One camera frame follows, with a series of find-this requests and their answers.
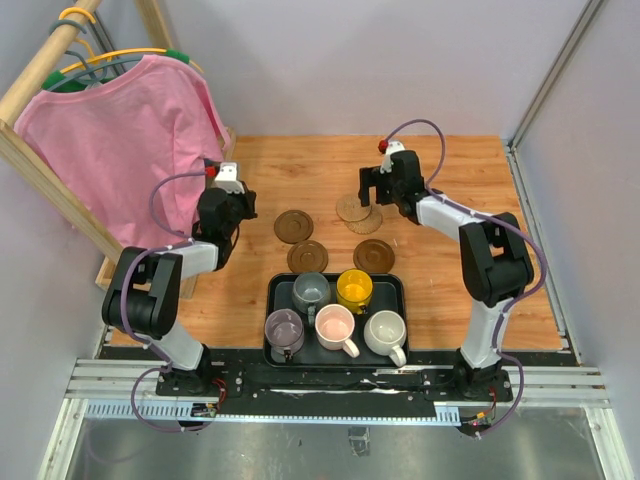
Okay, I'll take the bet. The grey-green clothes hanger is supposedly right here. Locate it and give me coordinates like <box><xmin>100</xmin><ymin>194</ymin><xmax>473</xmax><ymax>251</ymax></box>
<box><xmin>41</xmin><ymin>13</ymin><xmax>125</xmax><ymax>92</ymax></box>

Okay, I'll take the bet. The purple glass mug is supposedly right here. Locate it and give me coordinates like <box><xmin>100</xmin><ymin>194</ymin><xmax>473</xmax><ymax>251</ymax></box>
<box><xmin>264</xmin><ymin>309</ymin><xmax>305</xmax><ymax>362</ymax></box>

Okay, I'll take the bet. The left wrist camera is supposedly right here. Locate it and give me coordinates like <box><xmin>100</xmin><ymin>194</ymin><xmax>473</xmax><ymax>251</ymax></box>
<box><xmin>205</xmin><ymin>162</ymin><xmax>245</xmax><ymax>194</ymax></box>

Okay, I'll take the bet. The cream ceramic mug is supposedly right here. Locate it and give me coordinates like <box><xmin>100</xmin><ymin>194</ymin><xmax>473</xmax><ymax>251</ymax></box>
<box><xmin>364</xmin><ymin>310</ymin><xmax>407</xmax><ymax>367</ymax></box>

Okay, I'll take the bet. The grey ceramic mug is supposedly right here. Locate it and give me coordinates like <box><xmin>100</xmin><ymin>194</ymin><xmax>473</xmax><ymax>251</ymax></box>
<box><xmin>292</xmin><ymin>272</ymin><xmax>331</xmax><ymax>327</ymax></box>

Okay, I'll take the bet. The pink ceramic mug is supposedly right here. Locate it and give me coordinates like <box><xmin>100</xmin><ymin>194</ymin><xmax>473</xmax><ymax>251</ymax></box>
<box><xmin>315</xmin><ymin>304</ymin><xmax>360</xmax><ymax>358</ymax></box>

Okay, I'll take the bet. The woven rattan coaster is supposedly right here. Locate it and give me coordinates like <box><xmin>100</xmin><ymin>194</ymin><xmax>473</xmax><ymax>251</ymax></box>
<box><xmin>345</xmin><ymin>209</ymin><xmax>383</xmax><ymax>235</ymax></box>
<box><xmin>336</xmin><ymin>195</ymin><xmax>371</xmax><ymax>222</ymax></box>

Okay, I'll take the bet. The brown wooden coaster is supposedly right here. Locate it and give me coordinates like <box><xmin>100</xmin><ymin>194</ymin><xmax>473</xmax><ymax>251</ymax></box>
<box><xmin>287</xmin><ymin>240</ymin><xmax>329</xmax><ymax>274</ymax></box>
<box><xmin>353</xmin><ymin>239</ymin><xmax>395</xmax><ymax>274</ymax></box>
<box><xmin>274</xmin><ymin>210</ymin><xmax>314</xmax><ymax>244</ymax></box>

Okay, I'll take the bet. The yellow glass mug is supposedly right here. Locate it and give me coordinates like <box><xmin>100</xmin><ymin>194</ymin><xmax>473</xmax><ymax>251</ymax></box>
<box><xmin>336</xmin><ymin>269</ymin><xmax>374</xmax><ymax>315</ymax></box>

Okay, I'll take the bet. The black plastic tray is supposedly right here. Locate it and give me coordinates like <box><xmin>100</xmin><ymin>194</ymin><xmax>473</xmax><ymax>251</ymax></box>
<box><xmin>263</xmin><ymin>273</ymin><xmax>407</xmax><ymax>370</ymax></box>

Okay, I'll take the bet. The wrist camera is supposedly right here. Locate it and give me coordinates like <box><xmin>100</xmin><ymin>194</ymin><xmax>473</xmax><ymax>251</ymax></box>
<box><xmin>378</xmin><ymin>140</ymin><xmax>405</xmax><ymax>174</ymax></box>
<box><xmin>205</xmin><ymin>162</ymin><xmax>245</xmax><ymax>194</ymax></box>

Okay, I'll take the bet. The yellow clothes hanger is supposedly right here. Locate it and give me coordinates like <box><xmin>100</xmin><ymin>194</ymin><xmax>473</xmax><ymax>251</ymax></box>
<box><xmin>61</xmin><ymin>1</ymin><xmax>204</xmax><ymax>74</ymax></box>

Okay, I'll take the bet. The pink t-shirt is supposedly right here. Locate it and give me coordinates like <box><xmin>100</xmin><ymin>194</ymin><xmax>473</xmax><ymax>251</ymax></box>
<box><xmin>14</xmin><ymin>55</ymin><xmax>230</xmax><ymax>248</ymax></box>

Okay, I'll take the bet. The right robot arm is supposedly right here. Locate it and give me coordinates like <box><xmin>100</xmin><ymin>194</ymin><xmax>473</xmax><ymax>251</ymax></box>
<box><xmin>358</xmin><ymin>141</ymin><xmax>534</xmax><ymax>400</ymax></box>

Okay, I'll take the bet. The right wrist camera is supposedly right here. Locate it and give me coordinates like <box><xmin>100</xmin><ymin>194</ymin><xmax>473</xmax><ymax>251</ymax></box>
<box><xmin>378</xmin><ymin>140</ymin><xmax>405</xmax><ymax>174</ymax></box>

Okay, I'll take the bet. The wooden clothes rack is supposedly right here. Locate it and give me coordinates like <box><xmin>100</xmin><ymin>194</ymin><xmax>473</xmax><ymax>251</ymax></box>
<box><xmin>0</xmin><ymin>0</ymin><xmax>237</xmax><ymax>300</ymax></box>

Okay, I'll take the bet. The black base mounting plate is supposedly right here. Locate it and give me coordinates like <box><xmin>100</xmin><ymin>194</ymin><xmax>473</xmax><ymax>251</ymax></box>
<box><xmin>156</xmin><ymin>349</ymin><xmax>513</xmax><ymax>419</ymax></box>

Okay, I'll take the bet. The aluminium frame rail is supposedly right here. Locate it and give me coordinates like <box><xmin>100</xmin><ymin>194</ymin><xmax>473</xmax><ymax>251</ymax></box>
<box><xmin>38</xmin><ymin>360</ymin><xmax>638</xmax><ymax>479</ymax></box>

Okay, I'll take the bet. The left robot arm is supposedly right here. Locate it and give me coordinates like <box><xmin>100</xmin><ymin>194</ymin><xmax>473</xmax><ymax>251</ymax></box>
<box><xmin>101</xmin><ymin>180</ymin><xmax>257</xmax><ymax>396</ymax></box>

